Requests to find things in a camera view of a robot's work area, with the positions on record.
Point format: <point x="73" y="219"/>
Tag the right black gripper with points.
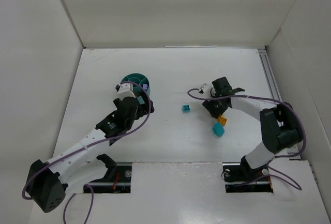
<point x="214" y="108"/>

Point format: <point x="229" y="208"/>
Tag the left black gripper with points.
<point x="144" y="106"/>

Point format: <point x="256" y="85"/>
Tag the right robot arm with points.
<point x="280" y="128"/>

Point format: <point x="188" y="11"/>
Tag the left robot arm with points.
<point x="48" y="182"/>

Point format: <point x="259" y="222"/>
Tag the orange square lego brick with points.
<point x="222" y="120"/>

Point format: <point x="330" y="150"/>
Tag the teal rounded lego piece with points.
<point x="218" y="129"/>

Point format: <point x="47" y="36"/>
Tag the teal square lego brick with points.
<point x="186" y="108"/>

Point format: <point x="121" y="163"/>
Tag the teal round divided container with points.
<point x="139" y="79"/>

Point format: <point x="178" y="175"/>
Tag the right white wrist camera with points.
<point x="207" y="90"/>

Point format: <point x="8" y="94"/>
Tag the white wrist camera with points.
<point x="125" y="90"/>
<point x="207" y="90"/>

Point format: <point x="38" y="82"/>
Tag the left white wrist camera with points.
<point x="125" y="90"/>

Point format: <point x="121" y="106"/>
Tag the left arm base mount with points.
<point x="116" y="179"/>

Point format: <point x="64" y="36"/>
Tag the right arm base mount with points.
<point x="241" y="179"/>

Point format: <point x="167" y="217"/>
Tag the aluminium rail right side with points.
<point x="274" y="91"/>

